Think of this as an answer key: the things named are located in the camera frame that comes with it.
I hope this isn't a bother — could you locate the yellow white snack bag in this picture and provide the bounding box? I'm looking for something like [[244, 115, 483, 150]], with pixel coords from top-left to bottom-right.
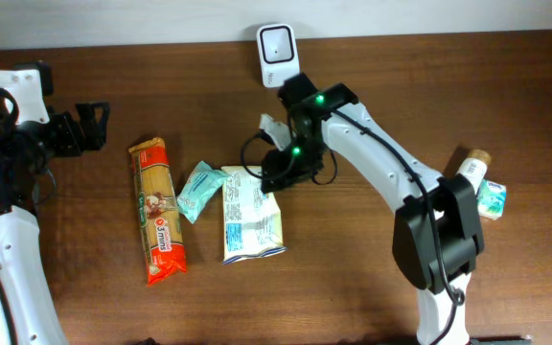
[[221, 166, 288, 265]]

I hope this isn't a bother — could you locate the light blue wipes packet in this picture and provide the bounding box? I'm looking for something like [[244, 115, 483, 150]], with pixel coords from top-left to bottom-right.
[[176, 161, 229, 223]]

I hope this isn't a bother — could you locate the red spaghetti pasta packet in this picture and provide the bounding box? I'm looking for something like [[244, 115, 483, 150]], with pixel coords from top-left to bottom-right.
[[128, 137, 187, 286]]

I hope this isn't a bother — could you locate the white tube gold cap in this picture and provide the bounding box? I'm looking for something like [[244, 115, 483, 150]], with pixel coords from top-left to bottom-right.
[[457, 149, 492, 194]]

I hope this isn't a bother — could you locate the green Kleenex tissue pack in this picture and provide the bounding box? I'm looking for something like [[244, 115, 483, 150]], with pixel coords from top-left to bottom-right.
[[477, 179, 507, 220]]

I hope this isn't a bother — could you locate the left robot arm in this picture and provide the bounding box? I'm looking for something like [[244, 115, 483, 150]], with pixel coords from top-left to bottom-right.
[[0, 61, 110, 344]]

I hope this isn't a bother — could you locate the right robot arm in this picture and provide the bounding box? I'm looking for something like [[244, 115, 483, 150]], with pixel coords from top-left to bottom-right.
[[260, 74, 485, 344]]

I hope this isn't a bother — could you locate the white barcode scanner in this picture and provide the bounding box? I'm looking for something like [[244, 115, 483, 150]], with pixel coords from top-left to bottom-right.
[[256, 23, 300, 88]]

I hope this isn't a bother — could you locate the right black camera cable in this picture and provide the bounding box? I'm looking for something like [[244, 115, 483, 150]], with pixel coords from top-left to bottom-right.
[[240, 131, 339, 187]]

